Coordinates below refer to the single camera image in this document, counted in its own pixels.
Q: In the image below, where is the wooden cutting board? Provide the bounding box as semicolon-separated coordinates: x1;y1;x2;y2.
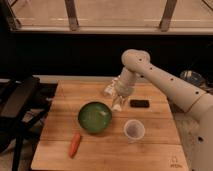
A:
31;81;188;171

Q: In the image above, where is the green bowl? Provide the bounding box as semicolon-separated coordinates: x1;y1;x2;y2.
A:
78;102;112;134

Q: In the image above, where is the orange carrot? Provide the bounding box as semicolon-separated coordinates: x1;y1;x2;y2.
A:
68;133;81;157

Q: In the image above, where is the black chair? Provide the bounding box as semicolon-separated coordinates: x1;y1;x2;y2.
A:
0;76;57;171

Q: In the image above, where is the white toy bottle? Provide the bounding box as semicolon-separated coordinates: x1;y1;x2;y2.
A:
103;77;118;97

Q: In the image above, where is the ceramic cup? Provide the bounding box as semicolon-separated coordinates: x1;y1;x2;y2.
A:
123;119;145;143

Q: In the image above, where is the black rectangular block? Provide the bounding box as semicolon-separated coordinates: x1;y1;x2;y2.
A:
130;99;149;108

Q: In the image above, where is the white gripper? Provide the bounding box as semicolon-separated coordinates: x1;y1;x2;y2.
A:
112;78;134;108

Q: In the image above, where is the blue round dish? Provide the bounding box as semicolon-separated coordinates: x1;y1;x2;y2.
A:
180;70;205;86

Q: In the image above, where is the metal window frame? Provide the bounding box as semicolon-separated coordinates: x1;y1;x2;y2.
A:
0;0;213;35

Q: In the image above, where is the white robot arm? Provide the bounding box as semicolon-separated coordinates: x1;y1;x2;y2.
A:
115;49;213;171

